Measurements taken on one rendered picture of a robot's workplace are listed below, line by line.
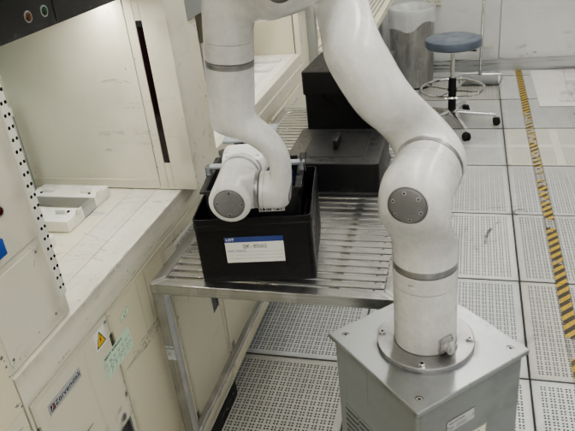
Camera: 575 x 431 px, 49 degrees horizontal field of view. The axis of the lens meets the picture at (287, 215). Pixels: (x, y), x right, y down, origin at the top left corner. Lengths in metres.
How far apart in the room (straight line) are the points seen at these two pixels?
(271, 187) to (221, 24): 0.33
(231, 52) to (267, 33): 1.97
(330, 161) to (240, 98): 0.74
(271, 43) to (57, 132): 1.47
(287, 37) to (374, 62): 2.05
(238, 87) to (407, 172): 0.35
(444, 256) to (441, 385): 0.24
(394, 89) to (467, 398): 0.59
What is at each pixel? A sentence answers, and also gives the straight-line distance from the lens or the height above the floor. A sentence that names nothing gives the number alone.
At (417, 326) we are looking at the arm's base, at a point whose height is 0.84.
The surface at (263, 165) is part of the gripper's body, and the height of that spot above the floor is 1.06.
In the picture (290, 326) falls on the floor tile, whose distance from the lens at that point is 2.62.
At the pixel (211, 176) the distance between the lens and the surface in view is 1.55.
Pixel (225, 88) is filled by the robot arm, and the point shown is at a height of 1.28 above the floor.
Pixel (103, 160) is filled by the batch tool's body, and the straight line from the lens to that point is 1.87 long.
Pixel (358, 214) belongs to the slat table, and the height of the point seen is 0.76.
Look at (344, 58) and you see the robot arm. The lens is 1.05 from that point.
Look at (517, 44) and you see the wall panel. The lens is 5.74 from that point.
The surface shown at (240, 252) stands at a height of 0.84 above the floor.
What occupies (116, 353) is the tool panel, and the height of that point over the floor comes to 0.68.
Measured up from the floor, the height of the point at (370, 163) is 0.86.
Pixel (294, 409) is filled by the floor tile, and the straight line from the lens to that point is 2.28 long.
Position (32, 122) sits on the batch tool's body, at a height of 1.07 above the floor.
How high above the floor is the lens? 1.60
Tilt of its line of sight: 28 degrees down
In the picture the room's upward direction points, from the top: 6 degrees counter-clockwise
